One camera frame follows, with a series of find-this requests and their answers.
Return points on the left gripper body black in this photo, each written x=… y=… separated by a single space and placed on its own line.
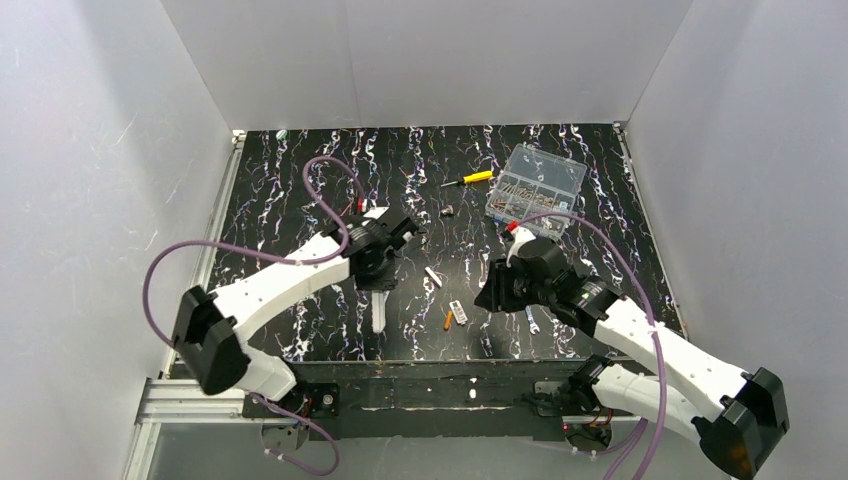
x=378 y=283

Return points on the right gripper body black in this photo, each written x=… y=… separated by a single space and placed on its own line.
x=495 y=291

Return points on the white remote control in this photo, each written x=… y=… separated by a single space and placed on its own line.
x=378 y=305

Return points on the remote battery cover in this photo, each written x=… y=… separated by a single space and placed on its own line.
x=458 y=313

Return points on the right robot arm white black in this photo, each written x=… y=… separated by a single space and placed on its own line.
x=736 y=417

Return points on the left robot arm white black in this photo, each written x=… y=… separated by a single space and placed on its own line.
x=213 y=329

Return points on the silver open-end wrench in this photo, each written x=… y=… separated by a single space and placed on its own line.
x=534 y=328

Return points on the clear plastic screw box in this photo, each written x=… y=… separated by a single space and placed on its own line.
x=533 y=182

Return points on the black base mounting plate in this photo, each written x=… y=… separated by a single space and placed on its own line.
x=421 y=399

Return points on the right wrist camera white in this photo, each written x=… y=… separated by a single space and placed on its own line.
x=516 y=236

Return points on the yellow handled screwdriver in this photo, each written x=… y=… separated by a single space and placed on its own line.
x=470 y=179

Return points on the aluminium frame rail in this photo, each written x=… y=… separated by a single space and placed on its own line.
x=146 y=433

